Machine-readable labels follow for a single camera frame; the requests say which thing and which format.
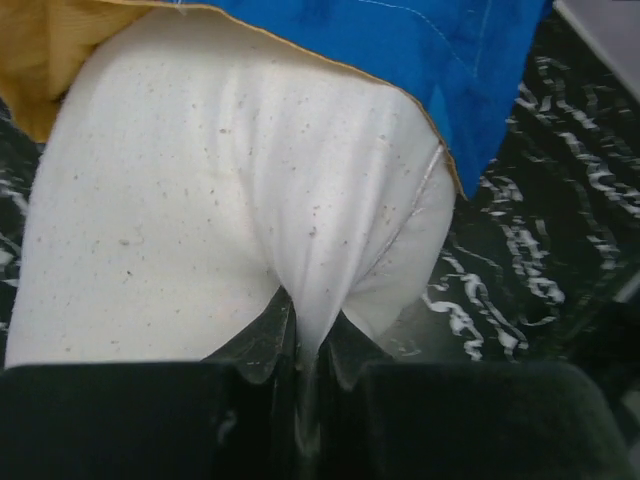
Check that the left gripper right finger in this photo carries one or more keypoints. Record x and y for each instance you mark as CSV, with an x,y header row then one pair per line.
x,y
386,419

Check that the white pillow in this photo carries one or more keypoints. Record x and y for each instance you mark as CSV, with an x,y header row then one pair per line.
x,y
198,166

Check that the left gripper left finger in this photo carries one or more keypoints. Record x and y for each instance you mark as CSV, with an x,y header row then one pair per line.
x,y
228,416

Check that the orange and blue pillowcase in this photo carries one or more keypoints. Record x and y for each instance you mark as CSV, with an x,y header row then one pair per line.
x,y
460,61

